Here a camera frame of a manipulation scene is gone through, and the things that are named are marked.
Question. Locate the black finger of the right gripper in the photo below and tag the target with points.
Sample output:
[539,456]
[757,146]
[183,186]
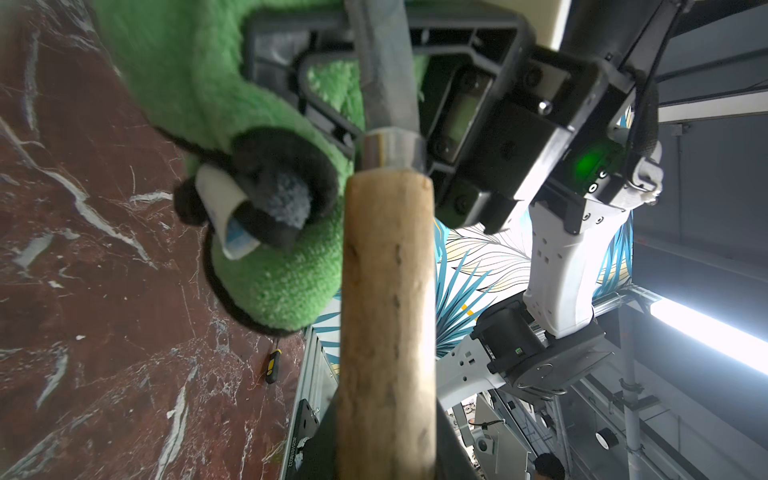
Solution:
[281,46]

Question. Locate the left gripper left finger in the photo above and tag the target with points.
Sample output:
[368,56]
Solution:
[320,451]

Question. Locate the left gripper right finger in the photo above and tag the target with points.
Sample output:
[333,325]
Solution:
[452,461]

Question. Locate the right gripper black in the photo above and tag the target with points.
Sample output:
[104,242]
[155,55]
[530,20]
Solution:
[511,124]

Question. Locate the green rag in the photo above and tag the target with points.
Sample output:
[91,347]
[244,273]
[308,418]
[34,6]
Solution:
[182,62]

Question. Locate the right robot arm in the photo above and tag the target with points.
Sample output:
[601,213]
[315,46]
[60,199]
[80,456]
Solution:
[539,341]

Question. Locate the black yellow screwdriver handle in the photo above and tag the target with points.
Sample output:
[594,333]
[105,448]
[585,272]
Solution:
[273,365]

